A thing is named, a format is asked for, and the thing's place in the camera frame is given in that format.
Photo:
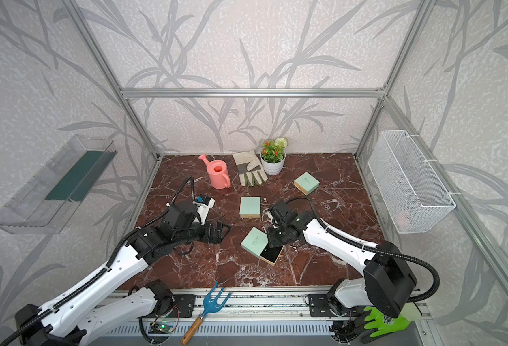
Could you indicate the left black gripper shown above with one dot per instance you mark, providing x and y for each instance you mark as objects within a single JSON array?
[{"x": 217, "y": 238}]

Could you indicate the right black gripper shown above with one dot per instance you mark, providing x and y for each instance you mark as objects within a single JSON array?
[{"x": 272, "y": 243}]

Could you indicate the mint drawer jewelry box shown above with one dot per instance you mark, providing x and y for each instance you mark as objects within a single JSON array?
[{"x": 257, "y": 244}]

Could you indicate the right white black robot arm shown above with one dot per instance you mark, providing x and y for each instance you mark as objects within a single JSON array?
[{"x": 387, "y": 282}]

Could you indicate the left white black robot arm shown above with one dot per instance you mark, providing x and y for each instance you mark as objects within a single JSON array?
[{"x": 74, "y": 317}]

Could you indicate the grey work gloves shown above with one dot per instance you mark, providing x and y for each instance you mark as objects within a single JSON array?
[{"x": 250, "y": 169}]

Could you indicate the pink watering can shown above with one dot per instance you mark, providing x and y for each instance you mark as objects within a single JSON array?
[{"x": 218, "y": 172}]

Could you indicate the potted plant white pot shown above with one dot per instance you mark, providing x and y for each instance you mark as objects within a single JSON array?
[{"x": 273, "y": 155}]

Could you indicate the small circuit board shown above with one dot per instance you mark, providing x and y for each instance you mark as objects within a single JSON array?
[{"x": 161, "y": 328}]

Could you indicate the green black garden glove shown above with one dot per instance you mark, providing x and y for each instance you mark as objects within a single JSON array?
[{"x": 373, "y": 324}]

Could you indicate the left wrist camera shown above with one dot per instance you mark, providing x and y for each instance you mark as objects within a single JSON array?
[{"x": 204, "y": 203}]

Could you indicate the blue garden fork wooden handle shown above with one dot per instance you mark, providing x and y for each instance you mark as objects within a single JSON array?
[{"x": 210, "y": 306}]

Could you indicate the white wire mesh basket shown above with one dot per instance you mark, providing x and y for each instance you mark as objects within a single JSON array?
[{"x": 414, "y": 195}]

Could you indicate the clear plastic wall shelf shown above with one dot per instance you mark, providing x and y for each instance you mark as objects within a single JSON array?
[{"x": 47, "y": 202}]

